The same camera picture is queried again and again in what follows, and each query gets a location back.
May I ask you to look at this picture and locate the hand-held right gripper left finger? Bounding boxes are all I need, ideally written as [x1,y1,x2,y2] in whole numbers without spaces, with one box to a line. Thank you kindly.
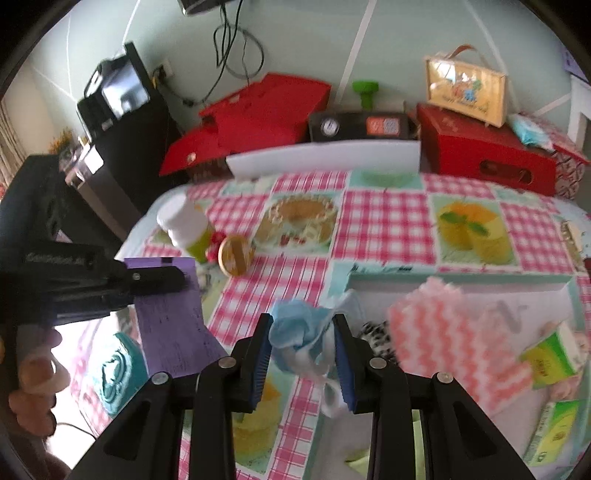
[81,313,275,480]

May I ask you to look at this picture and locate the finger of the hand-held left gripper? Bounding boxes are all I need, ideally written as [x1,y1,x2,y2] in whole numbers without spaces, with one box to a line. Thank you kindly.
[124,265,186,298]

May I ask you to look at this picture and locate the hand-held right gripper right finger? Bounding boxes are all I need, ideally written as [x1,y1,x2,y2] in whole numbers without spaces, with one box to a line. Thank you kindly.
[332,314,539,480]

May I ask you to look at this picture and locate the blue face mask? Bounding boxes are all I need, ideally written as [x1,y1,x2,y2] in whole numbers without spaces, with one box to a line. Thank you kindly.
[268,295,365,418]

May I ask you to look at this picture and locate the purple cloth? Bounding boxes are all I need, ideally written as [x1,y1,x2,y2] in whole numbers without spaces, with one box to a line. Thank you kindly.
[124,256,208,384]

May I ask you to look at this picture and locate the pink zigzag knit cloth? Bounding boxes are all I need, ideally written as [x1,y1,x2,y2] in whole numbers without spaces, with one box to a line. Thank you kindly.
[387,276,534,416]

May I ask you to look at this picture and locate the white tray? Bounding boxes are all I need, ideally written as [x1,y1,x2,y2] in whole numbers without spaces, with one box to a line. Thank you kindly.
[344,263,591,480]

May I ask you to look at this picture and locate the green tissue packet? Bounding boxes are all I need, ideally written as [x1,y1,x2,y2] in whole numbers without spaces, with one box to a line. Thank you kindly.
[522,320,583,391]
[524,399,583,467]

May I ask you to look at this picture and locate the person's left hand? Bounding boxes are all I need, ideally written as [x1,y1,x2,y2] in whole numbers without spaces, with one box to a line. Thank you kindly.
[9,330,70,437]

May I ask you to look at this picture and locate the black white spotted cloth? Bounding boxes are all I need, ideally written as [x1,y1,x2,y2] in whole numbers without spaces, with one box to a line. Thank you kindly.
[360,320,395,365]

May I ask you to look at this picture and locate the white cap plastic bottle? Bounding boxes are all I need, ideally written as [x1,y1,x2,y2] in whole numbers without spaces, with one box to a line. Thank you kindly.
[156,194,218,264]

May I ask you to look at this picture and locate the round brown bun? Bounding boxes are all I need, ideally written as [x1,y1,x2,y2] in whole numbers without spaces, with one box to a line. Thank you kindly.
[218,234,252,278]

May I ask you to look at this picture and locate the low black cabinet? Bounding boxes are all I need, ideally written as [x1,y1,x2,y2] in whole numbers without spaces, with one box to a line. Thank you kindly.
[9,154,123,247]

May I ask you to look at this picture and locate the teal cloth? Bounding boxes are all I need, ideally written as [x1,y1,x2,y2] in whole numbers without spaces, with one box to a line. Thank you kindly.
[99,332,148,416]

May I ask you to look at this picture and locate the clear plastic container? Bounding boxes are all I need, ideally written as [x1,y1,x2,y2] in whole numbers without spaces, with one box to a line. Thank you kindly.
[65,143,105,185]

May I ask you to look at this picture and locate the tall black cabinet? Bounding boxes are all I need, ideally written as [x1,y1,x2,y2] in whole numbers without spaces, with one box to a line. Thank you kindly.
[92,99,183,217]

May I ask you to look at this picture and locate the yellow flowers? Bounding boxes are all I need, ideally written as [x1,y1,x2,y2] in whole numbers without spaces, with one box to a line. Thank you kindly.
[48,129,77,155]

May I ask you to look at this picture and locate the patterned curtain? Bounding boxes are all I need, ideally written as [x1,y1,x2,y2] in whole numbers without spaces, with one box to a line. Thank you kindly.
[0,102,24,185]

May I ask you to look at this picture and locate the pink checkered printed tablecloth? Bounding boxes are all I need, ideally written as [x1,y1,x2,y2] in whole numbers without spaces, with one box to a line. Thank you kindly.
[76,168,591,480]

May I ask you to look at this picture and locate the black monitor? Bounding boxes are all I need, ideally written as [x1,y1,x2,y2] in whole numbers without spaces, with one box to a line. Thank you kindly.
[76,41,155,134]

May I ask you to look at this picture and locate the large flat red box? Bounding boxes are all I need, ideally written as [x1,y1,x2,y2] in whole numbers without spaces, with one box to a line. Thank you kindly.
[159,73,332,176]

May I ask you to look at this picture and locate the white plastic board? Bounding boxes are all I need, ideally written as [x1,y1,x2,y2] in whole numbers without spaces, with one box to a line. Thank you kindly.
[225,138,422,178]

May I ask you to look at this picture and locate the black box with gauge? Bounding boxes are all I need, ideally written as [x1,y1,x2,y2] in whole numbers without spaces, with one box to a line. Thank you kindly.
[308,111,419,144]

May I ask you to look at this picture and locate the green dumbbell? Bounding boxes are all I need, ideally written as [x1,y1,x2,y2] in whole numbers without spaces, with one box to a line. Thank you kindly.
[352,80,379,110]

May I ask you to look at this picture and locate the red white patterned box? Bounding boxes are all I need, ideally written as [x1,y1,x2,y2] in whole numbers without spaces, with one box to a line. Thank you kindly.
[551,131,591,199]

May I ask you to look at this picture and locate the light blue packet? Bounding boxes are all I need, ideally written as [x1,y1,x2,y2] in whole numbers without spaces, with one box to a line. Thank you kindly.
[508,113,555,148]

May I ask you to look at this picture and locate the black cable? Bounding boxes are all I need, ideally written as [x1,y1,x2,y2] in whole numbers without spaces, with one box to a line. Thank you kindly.
[152,0,266,107]

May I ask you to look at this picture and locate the red carton with handle hole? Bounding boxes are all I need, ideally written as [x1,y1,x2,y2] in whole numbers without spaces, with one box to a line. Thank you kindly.
[417,104,557,197]

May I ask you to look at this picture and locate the dark grey wall device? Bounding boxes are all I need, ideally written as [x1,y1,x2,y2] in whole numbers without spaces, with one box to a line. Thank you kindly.
[178,0,232,17]

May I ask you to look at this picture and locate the gold gift box with handle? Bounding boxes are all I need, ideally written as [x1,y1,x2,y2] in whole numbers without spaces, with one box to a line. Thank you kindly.
[425,44,508,127]

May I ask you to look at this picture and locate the white wooden frame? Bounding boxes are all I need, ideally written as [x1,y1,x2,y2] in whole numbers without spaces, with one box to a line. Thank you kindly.
[568,74,591,144]

